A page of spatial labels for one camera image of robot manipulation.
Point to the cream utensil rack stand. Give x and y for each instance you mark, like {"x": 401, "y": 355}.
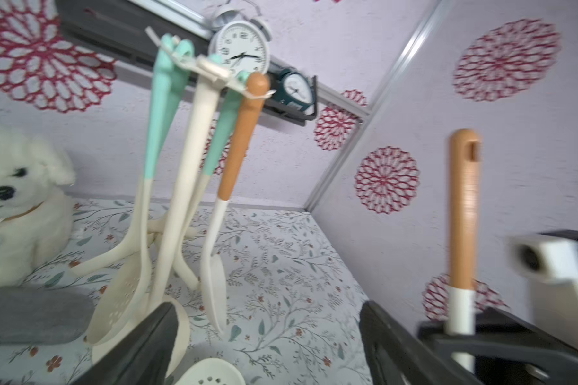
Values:
{"x": 212, "y": 79}

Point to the cream skimmer mint handle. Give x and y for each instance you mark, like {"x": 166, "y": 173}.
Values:
{"x": 124, "y": 295}
{"x": 168, "y": 85}
{"x": 216, "y": 146}

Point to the teal alarm clock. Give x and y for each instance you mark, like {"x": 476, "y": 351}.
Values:
{"x": 294, "y": 91}

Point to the white alarm clock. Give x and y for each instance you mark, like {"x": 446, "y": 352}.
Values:
{"x": 241, "y": 41}

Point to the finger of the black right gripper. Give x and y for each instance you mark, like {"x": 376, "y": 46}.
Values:
{"x": 507, "y": 350}

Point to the cream skimmer orange handle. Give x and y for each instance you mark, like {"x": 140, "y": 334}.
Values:
{"x": 464, "y": 175}

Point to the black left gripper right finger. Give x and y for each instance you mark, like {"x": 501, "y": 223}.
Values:
{"x": 394, "y": 356}

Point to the grey wall shelf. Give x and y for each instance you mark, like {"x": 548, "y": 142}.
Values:
{"x": 116, "y": 28}

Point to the cream skimmer tan handle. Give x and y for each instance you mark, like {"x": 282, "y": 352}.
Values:
{"x": 212, "y": 371}

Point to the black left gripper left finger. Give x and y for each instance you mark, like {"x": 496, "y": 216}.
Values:
{"x": 142, "y": 357}

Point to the white plush dog toy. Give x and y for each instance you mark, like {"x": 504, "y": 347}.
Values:
{"x": 36, "y": 216}

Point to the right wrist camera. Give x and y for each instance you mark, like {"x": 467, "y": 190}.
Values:
{"x": 549, "y": 260}

